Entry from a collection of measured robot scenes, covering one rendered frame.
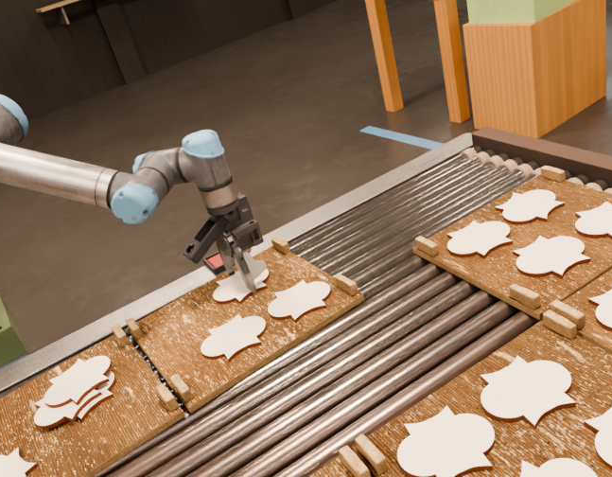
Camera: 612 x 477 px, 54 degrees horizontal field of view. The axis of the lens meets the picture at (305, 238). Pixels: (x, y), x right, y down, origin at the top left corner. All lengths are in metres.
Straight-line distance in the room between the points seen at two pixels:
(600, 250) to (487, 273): 0.22
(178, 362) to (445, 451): 0.57
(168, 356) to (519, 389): 0.67
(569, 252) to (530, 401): 0.39
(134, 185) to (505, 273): 0.73
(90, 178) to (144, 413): 0.45
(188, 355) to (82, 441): 0.25
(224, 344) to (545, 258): 0.65
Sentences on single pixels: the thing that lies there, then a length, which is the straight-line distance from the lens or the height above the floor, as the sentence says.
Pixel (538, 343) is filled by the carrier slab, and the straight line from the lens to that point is 1.08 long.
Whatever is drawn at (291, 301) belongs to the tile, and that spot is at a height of 0.95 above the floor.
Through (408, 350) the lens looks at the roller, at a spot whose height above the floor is 0.91.
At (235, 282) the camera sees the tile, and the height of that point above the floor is 0.95.
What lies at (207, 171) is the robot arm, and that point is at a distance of 1.24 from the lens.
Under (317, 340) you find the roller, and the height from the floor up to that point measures 0.91.
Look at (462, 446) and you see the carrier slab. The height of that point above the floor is 0.95.
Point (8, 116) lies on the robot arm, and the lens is 1.44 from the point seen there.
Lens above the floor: 1.66
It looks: 29 degrees down
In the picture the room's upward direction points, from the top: 16 degrees counter-clockwise
